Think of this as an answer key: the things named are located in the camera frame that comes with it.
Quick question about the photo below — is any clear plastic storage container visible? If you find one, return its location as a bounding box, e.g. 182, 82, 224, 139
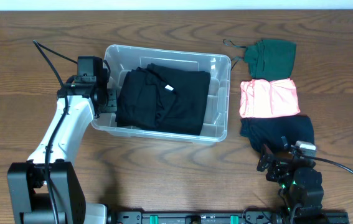
91, 44, 231, 145

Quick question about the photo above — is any pink garment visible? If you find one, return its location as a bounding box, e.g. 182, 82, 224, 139
239, 78, 300, 118

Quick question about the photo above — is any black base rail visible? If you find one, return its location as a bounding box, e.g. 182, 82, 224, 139
107, 210, 350, 224

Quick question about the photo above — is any dark navy garment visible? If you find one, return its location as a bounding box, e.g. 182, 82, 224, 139
240, 115, 315, 154

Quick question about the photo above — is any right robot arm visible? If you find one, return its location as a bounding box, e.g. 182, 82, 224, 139
257, 136, 328, 223

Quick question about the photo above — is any dark green garment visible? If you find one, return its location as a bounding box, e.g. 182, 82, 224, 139
223, 39, 296, 82

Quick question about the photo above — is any small black garment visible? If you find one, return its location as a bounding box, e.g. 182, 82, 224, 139
116, 68, 177, 130

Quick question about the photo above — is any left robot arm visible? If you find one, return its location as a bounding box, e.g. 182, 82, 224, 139
7, 73, 112, 224

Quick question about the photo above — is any large black garment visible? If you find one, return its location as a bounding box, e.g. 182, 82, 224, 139
115, 63, 212, 136

